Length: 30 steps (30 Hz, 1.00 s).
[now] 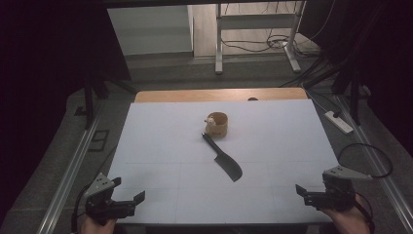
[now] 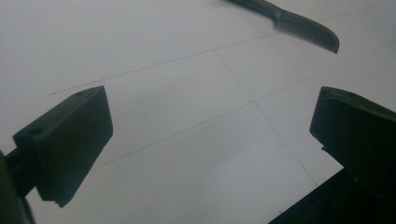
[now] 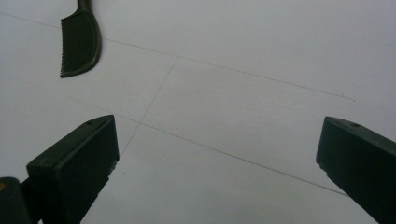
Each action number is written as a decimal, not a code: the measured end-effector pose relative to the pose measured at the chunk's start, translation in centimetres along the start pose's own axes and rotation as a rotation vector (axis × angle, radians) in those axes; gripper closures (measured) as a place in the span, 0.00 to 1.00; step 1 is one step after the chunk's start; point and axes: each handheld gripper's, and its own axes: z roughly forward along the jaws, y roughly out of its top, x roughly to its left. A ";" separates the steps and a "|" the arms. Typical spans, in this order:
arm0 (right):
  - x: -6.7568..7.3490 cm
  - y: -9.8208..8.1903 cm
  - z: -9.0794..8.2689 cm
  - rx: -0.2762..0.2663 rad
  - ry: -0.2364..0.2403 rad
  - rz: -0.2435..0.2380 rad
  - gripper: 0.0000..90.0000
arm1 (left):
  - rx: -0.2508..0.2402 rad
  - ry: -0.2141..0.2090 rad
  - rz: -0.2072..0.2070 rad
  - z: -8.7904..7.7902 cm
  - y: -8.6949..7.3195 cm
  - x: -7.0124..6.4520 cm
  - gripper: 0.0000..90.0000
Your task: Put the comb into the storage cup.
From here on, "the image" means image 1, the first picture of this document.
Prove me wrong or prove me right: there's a white power strip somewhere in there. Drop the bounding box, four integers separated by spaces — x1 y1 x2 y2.
324 110 355 135

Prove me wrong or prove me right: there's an aluminium floor rail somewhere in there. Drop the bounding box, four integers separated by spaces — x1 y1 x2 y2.
36 116 101 234
334 94 413 232

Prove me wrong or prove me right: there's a person's right hand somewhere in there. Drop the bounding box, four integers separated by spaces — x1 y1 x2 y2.
319 194 371 234

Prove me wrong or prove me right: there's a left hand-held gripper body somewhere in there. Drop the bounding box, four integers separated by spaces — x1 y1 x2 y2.
83 173 136 226

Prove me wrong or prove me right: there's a wooden cup with animal figure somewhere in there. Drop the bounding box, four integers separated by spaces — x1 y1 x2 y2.
204 111 229 139

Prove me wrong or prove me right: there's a white metal stand frame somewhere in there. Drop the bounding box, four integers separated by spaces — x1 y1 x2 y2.
214 0 307 75

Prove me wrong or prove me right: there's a person's left hand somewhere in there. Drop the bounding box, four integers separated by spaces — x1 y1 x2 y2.
77 214 117 234

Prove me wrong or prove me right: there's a white power strip cord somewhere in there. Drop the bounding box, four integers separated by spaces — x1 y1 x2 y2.
301 83 329 114

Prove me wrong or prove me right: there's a tangle of black floor cables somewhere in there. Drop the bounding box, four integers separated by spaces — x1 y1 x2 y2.
220 30 315 60

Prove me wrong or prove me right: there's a thin black looped cable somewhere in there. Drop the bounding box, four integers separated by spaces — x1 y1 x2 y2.
336 142 394 179

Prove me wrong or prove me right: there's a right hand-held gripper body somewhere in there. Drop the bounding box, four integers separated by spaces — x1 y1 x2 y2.
304 165 374 213

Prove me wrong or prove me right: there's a black tripod stand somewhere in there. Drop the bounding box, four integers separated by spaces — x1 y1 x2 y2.
330 62 372 127
81 72 139 131

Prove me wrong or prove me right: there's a white table mat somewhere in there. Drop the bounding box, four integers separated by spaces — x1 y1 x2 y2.
106 98 340 225

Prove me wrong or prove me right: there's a thick black gripper cable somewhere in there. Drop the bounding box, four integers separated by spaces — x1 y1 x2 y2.
354 193 376 234
70 182 94 234

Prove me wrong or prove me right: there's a wooden table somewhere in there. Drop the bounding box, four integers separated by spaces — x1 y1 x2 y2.
134 87 309 103

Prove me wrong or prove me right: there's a black cleaver knife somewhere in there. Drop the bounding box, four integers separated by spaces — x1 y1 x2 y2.
201 132 244 183

